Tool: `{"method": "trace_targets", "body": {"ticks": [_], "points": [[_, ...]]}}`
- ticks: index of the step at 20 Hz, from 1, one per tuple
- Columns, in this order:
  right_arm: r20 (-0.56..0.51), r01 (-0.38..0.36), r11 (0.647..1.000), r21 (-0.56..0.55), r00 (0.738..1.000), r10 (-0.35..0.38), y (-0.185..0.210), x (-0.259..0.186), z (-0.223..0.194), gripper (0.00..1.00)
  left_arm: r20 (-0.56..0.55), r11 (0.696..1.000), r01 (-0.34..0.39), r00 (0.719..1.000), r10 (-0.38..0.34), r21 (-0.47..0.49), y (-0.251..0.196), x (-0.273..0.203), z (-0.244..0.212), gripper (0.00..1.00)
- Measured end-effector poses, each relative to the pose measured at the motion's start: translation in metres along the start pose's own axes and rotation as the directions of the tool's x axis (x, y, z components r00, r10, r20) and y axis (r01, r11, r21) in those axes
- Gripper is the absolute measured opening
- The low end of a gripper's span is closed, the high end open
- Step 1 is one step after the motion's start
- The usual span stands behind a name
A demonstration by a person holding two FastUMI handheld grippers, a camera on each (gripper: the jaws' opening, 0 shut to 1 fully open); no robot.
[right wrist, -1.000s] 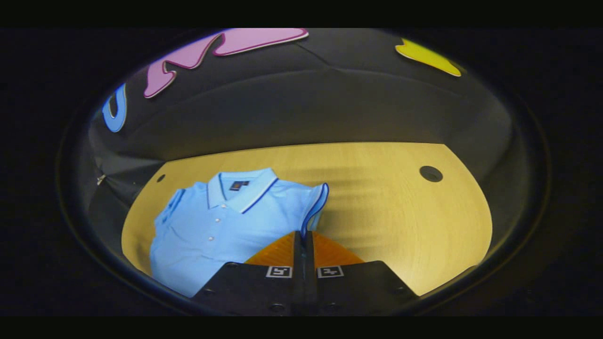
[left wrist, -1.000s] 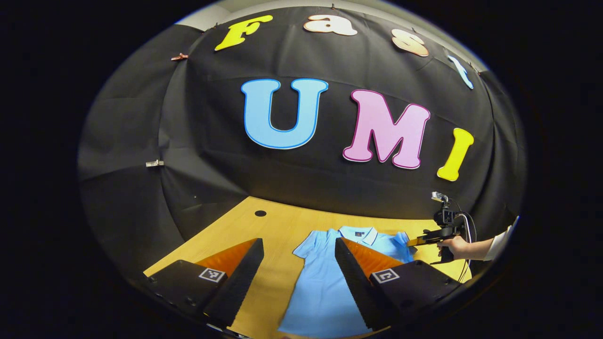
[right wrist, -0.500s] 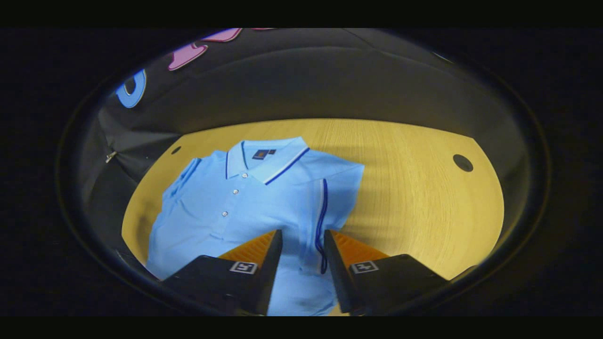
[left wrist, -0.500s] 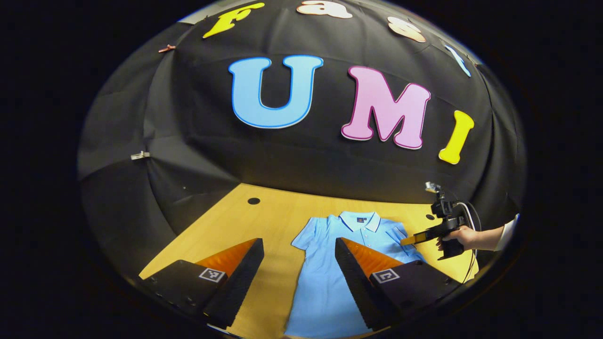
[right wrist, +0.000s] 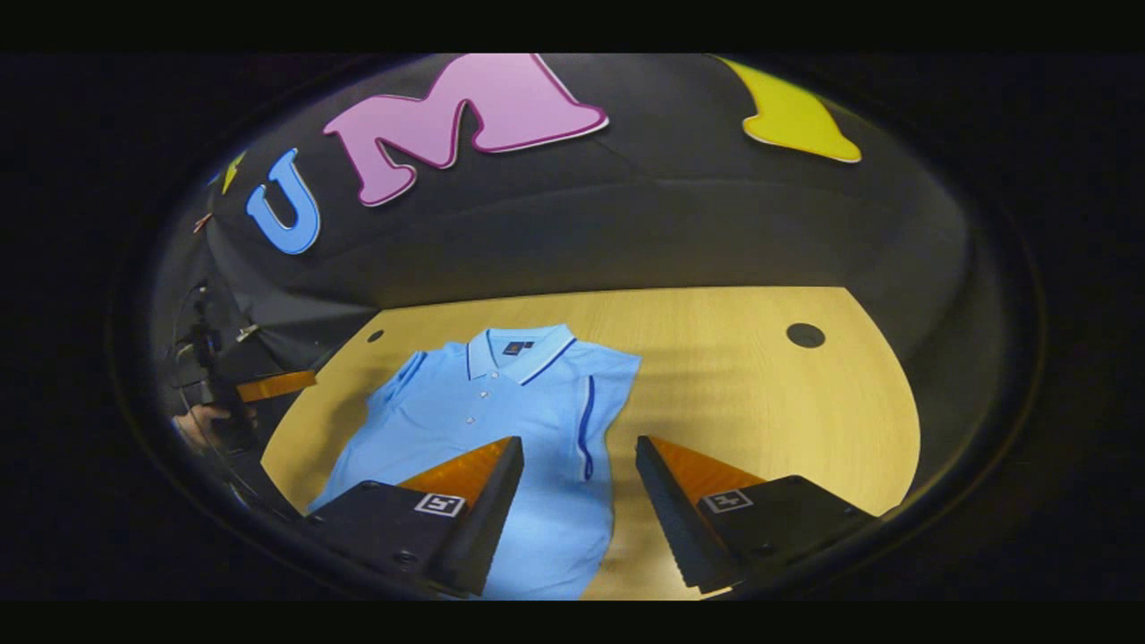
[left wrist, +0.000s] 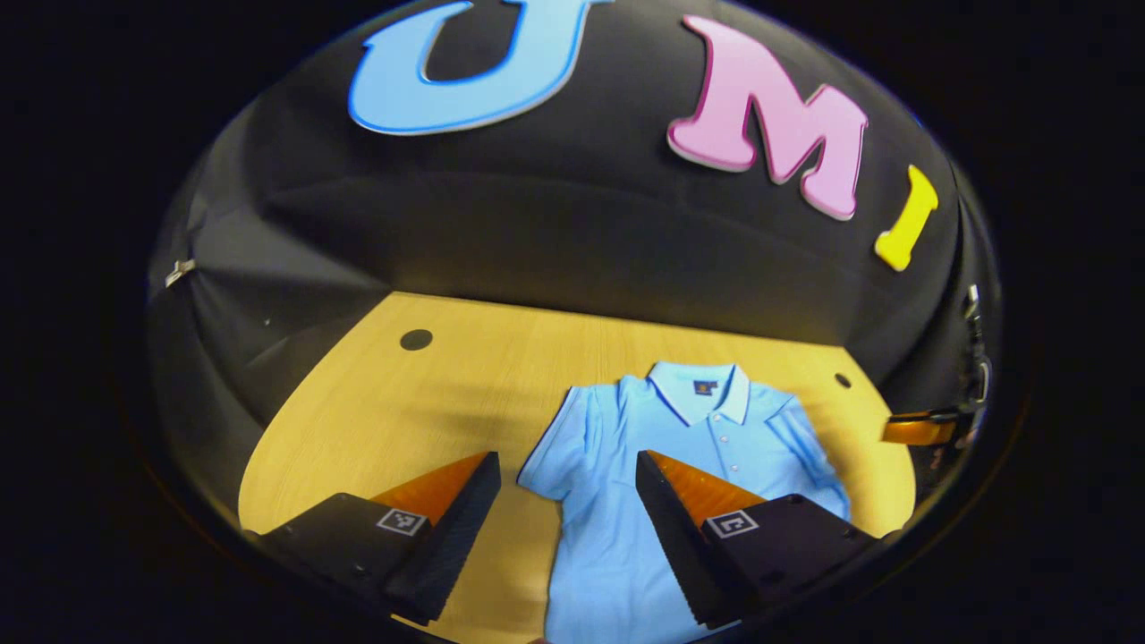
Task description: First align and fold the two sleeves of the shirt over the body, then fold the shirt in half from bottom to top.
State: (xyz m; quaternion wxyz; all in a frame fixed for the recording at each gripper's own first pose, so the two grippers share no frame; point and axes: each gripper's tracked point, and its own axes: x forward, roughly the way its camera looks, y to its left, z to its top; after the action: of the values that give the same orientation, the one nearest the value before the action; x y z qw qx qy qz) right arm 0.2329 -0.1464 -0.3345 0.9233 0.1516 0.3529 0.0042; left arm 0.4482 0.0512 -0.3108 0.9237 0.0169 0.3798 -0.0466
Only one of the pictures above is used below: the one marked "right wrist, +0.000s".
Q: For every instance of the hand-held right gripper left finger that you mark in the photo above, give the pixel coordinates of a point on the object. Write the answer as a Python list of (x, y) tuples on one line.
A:
[(479, 528)]

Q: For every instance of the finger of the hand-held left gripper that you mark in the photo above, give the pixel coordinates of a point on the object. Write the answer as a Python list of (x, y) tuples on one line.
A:
[(275, 386)]

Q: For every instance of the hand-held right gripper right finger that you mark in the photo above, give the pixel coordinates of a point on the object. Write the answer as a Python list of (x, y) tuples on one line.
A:
[(680, 528)]

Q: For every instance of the light blue T-shirt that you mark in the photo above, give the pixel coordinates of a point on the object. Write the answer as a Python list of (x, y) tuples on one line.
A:
[(501, 402)]

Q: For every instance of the small red cloth clip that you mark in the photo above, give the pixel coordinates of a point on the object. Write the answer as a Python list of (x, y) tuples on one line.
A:
[(203, 222)]

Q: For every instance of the black backdrop cloth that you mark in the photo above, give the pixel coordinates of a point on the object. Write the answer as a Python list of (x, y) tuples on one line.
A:
[(671, 224)]

